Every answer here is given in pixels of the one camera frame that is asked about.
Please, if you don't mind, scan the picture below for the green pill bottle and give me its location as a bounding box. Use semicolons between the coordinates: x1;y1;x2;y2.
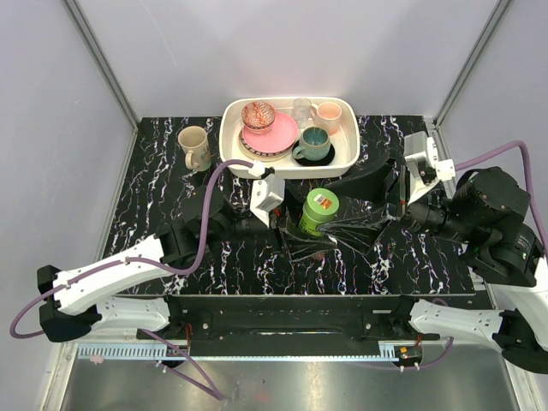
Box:
298;211;334;237

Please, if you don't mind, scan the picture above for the peach pink mug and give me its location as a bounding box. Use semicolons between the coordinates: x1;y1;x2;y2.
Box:
313;102;343;135

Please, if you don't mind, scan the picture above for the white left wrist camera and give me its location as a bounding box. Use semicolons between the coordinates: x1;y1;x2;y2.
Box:
249;160;285;228

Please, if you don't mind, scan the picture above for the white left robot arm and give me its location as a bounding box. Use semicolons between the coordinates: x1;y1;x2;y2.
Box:
37;187;336;343

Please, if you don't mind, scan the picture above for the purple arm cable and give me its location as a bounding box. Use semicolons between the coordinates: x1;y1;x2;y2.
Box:
9;158;262;402
359;140;548;372

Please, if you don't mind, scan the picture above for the red patterned glass bowl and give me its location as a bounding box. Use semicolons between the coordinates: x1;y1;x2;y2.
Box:
241;101;277;134

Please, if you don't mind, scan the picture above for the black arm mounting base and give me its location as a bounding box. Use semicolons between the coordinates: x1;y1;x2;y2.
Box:
155;295;419;342

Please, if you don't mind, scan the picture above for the white slotted cable duct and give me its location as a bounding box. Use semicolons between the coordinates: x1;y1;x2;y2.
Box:
77;342;398;362

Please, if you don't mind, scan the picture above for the striped rim plate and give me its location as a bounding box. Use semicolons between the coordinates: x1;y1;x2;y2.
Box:
238;129;290;163

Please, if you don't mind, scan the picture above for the beige floral mug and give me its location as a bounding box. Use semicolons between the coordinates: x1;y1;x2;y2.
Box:
177;126;211;172

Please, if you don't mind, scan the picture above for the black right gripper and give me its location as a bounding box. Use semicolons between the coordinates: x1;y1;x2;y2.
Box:
313;145;477;253

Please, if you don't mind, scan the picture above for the white rectangular basin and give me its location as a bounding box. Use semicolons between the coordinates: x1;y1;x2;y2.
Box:
218;96;361;180

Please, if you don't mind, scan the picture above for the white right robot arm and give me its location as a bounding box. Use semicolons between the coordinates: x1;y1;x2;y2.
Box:
319;165;547;374

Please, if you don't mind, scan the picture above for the left aluminium frame post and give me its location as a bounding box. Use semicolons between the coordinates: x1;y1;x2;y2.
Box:
61;0;140;130

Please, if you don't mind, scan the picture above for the black saucer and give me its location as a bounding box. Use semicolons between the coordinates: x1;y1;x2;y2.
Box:
294;144;336;167

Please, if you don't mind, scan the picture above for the right orange power connector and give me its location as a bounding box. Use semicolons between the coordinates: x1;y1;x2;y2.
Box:
396;345;423;360

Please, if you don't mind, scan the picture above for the right aluminium frame post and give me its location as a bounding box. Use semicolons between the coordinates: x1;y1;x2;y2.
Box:
432;0;514;130

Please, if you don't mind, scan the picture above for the green bottle cap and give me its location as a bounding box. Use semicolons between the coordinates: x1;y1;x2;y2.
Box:
303;188;340;223

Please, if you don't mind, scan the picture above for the pink plate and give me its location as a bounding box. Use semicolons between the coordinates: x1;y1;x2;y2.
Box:
241;112;299;154

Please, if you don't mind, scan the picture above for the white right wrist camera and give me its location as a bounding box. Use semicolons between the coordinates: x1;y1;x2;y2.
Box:
403;131;456;205

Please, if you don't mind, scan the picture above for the teal green mug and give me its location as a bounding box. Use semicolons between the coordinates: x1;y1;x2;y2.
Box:
292;127;331;161

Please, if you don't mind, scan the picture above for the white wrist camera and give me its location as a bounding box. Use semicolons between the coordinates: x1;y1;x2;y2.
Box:
403;131;456;205
249;160;285;228

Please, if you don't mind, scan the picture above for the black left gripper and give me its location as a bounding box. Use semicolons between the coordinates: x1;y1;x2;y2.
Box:
210;181;339;260

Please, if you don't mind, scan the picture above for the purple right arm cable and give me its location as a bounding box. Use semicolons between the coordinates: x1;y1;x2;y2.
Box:
359;140;548;372

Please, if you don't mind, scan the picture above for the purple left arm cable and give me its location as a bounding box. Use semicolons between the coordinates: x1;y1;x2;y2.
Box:
9;158;262;402

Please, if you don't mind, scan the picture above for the aluminium frame post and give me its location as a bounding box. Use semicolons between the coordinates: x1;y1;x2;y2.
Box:
61;0;140;130
432;0;514;130

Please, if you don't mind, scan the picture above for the clear glass cup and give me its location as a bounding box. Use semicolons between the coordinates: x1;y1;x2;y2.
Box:
292;98;317;129

